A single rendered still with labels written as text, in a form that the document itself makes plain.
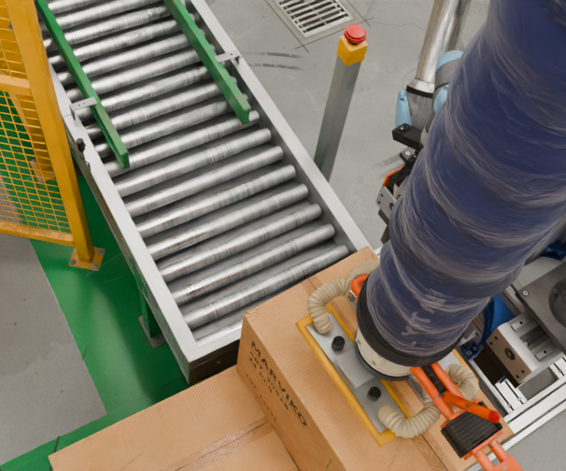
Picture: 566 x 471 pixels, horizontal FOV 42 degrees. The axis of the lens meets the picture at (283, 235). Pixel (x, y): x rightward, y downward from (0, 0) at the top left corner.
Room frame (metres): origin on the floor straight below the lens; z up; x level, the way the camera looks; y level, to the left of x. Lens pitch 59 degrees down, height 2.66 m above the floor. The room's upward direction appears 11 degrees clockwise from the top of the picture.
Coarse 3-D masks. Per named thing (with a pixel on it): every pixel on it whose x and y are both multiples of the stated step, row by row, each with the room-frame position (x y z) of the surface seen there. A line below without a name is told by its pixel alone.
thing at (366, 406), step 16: (304, 320) 0.74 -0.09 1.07; (336, 320) 0.75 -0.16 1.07; (304, 336) 0.70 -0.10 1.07; (320, 336) 0.70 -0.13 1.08; (336, 336) 0.70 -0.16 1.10; (352, 336) 0.72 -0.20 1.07; (320, 352) 0.66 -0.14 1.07; (336, 352) 0.67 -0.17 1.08; (336, 368) 0.63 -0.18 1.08; (336, 384) 0.60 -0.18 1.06; (368, 384) 0.61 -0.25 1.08; (384, 384) 0.62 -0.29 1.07; (352, 400) 0.57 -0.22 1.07; (368, 400) 0.57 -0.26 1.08; (384, 400) 0.58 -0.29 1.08; (368, 416) 0.54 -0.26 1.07; (384, 432) 0.51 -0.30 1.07
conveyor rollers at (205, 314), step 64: (64, 0) 2.12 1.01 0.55; (128, 0) 2.19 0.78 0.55; (64, 64) 1.82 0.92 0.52; (128, 64) 1.89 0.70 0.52; (128, 192) 1.32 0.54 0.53; (192, 192) 1.38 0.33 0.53; (256, 192) 1.43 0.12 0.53; (192, 256) 1.12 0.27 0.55; (256, 256) 1.17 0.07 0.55; (320, 256) 1.21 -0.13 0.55; (192, 320) 0.91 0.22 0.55
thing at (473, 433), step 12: (456, 420) 0.52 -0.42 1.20; (468, 420) 0.53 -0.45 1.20; (480, 420) 0.53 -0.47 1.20; (444, 432) 0.50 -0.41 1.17; (456, 432) 0.49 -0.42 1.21; (468, 432) 0.50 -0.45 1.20; (480, 432) 0.51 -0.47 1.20; (492, 432) 0.51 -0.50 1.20; (456, 444) 0.48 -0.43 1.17; (468, 444) 0.48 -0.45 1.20; (480, 444) 0.48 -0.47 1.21; (468, 456) 0.46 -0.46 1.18
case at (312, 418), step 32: (352, 256) 1.00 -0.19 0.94; (256, 320) 0.77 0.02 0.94; (288, 320) 0.79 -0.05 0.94; (352, 320) 0.82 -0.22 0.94; (256, 352) 0.72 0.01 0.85; (288, 352) 0.70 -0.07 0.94; (256, 384) 0.70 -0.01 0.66; (288, 384) 0.62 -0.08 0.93; (320, 384) 0.64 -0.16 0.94; (288, 416) 0.60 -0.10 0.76; (320, 416) 0.56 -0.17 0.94; (352, 416) 0.57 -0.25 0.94; (288, 448) 0.57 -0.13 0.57; (320, 448) 0.51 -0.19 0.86; (352, 448) 0.50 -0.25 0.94; (384, 448) 0.51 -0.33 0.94; (416, 448) 0.53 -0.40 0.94; (448, 448) 0.54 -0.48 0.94
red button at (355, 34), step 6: (354, 24) 1.76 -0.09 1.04; (348, 30) 1.74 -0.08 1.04; (354, 30) 1.74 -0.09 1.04; (360, 30) 1.74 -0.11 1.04; (348, 36) 1.71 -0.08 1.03; (354, 36) 1.71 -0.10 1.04; (360, 36) 1.72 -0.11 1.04; (348, 42) 1.73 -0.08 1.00; (354, 42) 1.70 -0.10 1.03; (360, 42) 1.71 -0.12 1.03
